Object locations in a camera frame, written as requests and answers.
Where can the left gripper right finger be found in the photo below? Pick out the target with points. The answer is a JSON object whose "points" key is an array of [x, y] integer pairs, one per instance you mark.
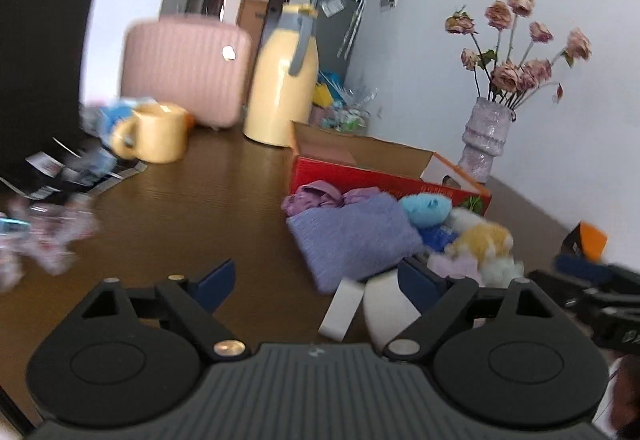
{"points": [[503, 356]]}

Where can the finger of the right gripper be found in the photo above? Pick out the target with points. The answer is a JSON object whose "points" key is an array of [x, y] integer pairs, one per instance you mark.
{"points": [[580, 267]]}

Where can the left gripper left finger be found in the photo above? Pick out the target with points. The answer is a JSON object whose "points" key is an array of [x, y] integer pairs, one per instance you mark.
{"points": [[124, 356]]}

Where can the blue tissue pack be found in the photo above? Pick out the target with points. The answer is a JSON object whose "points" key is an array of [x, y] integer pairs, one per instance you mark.
{"points": [[437, 238]]}

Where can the person's left hand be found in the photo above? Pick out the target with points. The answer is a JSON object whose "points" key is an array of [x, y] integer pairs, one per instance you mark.
{"points": [[624, 417]]}

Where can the orange black small box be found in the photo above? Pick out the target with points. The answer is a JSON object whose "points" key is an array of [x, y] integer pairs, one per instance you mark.
{"points": [[586, 241]]}

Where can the pale green mesh pouf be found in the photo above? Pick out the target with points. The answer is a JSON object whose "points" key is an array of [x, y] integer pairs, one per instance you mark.
{"points": [[501, 271]]}

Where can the yellow white plush toy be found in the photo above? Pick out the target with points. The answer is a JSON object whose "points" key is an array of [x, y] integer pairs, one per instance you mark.
{"points": [[477, 237]]}

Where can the fluffy lilac towel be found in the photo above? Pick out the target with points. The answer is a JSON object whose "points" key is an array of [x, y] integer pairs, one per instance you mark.
{"points": [[455, 267]]}

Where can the white round sponge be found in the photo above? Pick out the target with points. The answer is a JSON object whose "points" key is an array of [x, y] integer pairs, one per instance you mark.
{"points": [[387, 311]]}

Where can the pile of packets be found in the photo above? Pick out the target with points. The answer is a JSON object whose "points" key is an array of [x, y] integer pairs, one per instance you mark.
{"points": [[52, 193]]}

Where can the purple textured vase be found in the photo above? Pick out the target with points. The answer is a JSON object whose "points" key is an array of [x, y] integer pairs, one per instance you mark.
{"points": [[484, 138]]}

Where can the blue plush toy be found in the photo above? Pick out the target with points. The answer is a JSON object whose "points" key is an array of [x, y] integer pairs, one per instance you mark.
{"points": [[425, 210]]}

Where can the small white foam block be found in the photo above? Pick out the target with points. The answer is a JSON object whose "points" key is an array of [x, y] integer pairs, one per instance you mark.
{"points": [[342, 310]]}

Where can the lavender knitted cloth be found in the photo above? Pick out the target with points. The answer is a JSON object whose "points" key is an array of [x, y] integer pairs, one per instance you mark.
{"points": [[355, 241]]}

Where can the dried pink flower bouquet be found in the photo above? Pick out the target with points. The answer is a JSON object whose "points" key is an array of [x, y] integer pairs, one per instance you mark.
{"points": [[513, 75]]}

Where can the yellow ceramic mug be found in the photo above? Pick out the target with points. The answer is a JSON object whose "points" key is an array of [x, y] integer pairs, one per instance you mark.
{"points": [[155, 133]]}

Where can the pink fabric pouch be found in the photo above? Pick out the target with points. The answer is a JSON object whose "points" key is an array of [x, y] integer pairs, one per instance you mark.
{"points": [[321, 194]]}

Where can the blue yellow clutter pile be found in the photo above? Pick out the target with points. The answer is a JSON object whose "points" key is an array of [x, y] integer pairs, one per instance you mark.
{"points": [[336, 107]]}

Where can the red cardboard box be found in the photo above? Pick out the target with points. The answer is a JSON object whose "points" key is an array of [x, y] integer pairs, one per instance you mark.
{"points": [[350, 162]]}

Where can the pink ribbed suitcase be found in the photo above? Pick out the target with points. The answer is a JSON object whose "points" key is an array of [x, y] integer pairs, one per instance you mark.
{"points": [[193, 61]]}

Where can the yellow thermos jug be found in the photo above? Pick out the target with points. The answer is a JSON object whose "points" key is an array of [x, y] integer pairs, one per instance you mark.
{"points": [[284, 79]]}

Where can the grey refrigerator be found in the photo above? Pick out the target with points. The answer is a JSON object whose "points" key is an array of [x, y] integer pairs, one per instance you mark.
{"points": [[336, 29]]}

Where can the black paper shopping bag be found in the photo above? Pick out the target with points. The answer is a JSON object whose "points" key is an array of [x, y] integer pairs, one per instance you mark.
{"points": [[42, 45]]}

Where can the brown entrance door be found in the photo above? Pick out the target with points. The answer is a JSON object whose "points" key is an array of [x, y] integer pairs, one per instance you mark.
{"points": [[251, 18]]}

